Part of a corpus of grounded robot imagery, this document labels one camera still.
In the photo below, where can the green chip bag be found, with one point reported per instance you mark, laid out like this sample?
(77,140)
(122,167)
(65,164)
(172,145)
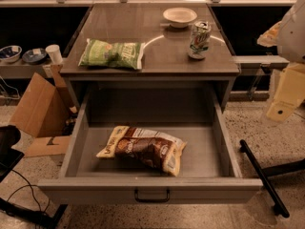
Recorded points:
(116,55)

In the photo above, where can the grey open drawer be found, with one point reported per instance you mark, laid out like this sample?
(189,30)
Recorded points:
(209,171)

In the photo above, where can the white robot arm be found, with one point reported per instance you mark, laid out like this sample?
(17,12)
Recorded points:
(288,35)

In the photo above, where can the black drawer handle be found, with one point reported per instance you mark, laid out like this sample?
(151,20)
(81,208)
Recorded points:
(152,196)

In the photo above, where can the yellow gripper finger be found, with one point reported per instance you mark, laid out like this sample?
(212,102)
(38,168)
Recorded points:
(268,38)
(289,94)

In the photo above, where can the white bowl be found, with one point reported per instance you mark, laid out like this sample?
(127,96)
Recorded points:
(179,17)

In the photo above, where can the black device at left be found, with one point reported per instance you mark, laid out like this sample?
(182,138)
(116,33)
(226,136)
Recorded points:
(9,157)

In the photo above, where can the green soda can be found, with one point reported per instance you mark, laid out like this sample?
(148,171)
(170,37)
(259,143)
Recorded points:
(199,40)

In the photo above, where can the blue patterned bowl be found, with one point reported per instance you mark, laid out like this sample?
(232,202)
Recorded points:
(10,54)

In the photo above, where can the dark blue bowl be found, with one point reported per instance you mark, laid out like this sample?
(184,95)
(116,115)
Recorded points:
(34,56)

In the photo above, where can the grey cabinet counter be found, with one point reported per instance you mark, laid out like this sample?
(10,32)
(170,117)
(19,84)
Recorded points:
(165,51)

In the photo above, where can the brown chip bag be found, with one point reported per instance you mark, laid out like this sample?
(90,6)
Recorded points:
(153,148)

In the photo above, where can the brown cardboard box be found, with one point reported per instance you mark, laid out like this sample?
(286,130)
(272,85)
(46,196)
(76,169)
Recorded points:
(44,112)

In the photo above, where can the black chair base leg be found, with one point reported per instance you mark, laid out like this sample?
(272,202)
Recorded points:
(277,170)

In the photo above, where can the white paper cup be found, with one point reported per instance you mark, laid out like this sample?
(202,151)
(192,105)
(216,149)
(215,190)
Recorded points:
(54,53)

